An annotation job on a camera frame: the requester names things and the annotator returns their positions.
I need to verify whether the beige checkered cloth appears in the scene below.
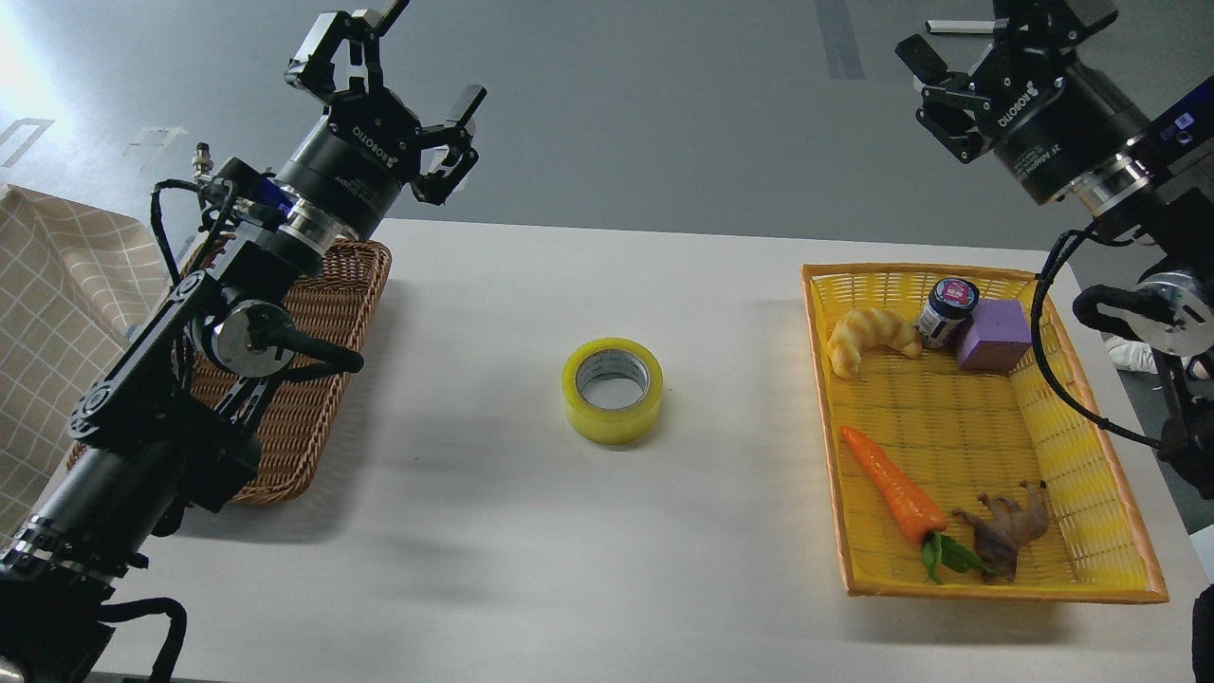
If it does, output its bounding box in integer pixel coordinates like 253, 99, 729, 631
1, 184, 168, 542

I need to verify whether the white stand base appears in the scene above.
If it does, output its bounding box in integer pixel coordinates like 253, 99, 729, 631
925, 19, 995, 36

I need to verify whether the toy croissant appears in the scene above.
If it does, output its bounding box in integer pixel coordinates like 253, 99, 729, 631
826, 307, 924, 379

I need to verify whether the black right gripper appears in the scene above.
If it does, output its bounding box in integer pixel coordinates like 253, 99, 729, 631
894, 1, 1150, 205

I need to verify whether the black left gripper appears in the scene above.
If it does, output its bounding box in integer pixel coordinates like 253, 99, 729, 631
277, 1, 488, 239

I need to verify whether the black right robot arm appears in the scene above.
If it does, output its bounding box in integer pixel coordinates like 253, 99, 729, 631
894, 1, 1212, 500

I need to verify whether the yellow tape roll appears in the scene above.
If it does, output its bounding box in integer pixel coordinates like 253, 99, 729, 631
561, 337, 664, 446

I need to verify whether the white sneaker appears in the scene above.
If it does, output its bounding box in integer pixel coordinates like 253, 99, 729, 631
1104, 336, 1157, 375

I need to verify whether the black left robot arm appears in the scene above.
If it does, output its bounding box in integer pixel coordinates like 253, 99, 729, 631
2, 1, 487, 682

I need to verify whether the toy carrot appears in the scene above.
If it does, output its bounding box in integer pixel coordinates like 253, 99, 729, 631
838, 425, 988, 584

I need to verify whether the yellow plastic basket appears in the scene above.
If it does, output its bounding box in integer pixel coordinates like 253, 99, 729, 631
801, 263, 1169, 604

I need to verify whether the brown wicker basket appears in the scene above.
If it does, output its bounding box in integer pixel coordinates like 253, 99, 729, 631
66, 237, 393, 506

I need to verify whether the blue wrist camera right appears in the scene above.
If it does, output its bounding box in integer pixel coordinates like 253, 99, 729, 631
1131, 75, 1213, 182

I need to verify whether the small dark jar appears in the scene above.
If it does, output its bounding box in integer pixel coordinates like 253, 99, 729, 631
915, 277, 981, 349

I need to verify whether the purple cube block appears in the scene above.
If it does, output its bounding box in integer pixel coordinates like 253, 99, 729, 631
955, 298, 1032, 375

